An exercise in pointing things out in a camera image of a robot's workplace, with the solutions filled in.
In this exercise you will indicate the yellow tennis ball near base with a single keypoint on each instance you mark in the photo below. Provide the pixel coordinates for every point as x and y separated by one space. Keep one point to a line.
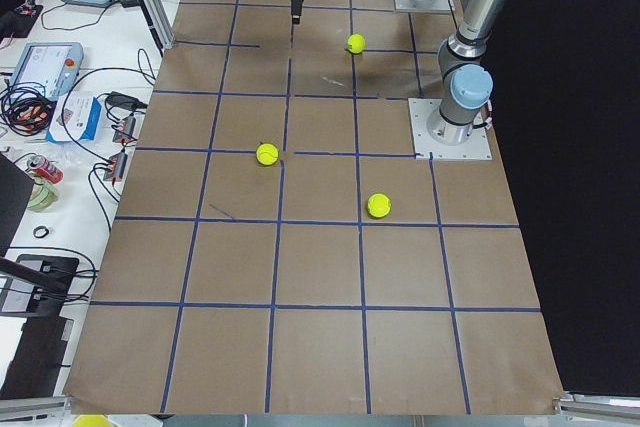
379 205

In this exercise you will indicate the blue white box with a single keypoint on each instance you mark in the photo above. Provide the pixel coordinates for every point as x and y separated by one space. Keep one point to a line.
76 116

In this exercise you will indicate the black power adapter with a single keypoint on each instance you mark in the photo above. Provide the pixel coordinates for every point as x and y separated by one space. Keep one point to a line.
125 101

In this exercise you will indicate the yellow tennis ball centre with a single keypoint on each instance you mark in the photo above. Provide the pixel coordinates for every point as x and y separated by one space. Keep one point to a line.
267 154

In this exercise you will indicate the red soda can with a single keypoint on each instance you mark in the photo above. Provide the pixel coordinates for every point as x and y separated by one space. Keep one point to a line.
44 168

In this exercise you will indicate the brown paper table cover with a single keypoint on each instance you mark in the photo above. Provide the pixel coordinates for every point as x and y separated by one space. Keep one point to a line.
232 287

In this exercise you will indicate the yellow tennis ball middle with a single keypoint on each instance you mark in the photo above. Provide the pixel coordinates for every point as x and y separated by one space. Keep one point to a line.
356 44

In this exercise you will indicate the near teach pendant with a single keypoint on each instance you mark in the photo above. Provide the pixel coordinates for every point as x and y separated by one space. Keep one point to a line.
49 67

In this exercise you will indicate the green tape roll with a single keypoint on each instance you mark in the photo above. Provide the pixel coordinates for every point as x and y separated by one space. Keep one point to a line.
43 195

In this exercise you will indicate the yellow tennis ball bottom edge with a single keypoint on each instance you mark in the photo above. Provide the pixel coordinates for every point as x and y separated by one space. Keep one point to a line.
91 420

